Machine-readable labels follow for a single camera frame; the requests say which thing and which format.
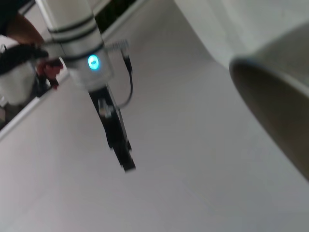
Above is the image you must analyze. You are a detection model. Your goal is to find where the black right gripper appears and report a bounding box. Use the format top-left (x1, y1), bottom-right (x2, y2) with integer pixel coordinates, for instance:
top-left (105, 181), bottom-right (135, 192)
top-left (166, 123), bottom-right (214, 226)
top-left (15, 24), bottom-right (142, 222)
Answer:
top-left (88, 85), bottom-right (137, 173)

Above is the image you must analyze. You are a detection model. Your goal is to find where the large stainless steel bowl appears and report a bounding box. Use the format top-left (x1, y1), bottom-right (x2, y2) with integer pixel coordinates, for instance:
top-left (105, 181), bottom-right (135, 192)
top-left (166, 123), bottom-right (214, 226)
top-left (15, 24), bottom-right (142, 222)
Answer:
top-left (228, 23), bottom-right (309, 182)

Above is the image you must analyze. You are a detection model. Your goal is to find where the bare person forearm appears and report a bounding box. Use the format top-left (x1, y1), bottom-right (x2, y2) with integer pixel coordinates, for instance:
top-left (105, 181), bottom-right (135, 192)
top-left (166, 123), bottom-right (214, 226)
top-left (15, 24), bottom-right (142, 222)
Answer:
top-left (5, 11), bottom-right (45, 47)

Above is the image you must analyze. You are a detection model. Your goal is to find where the reddish person hand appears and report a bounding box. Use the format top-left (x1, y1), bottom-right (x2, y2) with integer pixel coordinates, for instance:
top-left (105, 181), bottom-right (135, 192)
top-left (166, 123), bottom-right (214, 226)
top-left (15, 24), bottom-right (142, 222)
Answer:
top-left (35, 58), bottom-right (64, 91)

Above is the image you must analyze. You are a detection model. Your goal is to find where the gray right wrist cable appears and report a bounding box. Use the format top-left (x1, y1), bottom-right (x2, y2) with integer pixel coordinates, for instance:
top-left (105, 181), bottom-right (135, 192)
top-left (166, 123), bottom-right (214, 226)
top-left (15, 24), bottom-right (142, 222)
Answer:
top-left (105, 40), bottom-right (135, 108)

